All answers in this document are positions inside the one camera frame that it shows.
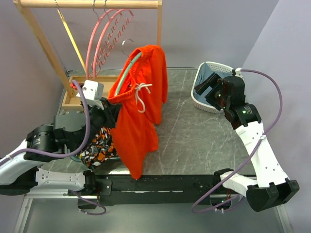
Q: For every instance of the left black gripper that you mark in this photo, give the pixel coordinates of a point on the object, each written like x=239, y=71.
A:
x=110, y=113

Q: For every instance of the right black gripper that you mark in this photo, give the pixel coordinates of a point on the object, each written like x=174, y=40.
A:
x=213, y=80

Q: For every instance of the orange shorts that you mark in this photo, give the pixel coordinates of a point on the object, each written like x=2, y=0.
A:
x=144, y=91

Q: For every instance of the green plastic hanger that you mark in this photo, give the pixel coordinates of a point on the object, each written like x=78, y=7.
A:
x=132, y=62

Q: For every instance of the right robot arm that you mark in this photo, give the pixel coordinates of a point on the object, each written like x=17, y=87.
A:
x=260, y=178

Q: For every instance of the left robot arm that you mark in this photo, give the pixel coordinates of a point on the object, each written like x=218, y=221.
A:
x=21, y=172

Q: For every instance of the patterned camouflage shorts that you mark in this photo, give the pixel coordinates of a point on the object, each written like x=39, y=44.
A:
x=100, y=149

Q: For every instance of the yellow plastic hanger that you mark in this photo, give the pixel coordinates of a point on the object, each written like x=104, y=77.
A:
x=72, y=40

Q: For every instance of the left pink plastic hanger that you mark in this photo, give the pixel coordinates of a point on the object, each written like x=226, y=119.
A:
x=105, y=44

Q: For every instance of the pink plastic hanger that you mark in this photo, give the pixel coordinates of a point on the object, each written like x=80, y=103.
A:
x=105, y=44
x=126, y=18

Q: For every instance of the right pink plastic hanger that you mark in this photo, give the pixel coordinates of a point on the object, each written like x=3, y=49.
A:
x=126, y=18

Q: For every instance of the wooden clothes rack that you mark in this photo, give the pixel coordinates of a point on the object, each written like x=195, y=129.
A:
x=69, y=99

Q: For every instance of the white plastic basket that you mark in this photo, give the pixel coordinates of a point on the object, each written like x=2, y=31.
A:
x=219, y=88

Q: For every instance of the blue-grey cloth in basket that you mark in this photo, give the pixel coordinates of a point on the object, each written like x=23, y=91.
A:
x=203, y=72

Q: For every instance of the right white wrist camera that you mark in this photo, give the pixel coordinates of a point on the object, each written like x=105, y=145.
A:
x=237, y=72

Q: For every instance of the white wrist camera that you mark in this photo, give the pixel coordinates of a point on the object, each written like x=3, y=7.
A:
x=237, y=72
x=93, y=92

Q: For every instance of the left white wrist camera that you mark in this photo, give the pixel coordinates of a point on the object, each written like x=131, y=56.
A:
x=93, y=92

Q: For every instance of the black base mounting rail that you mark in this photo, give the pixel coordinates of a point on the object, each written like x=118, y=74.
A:
x=149, y=189

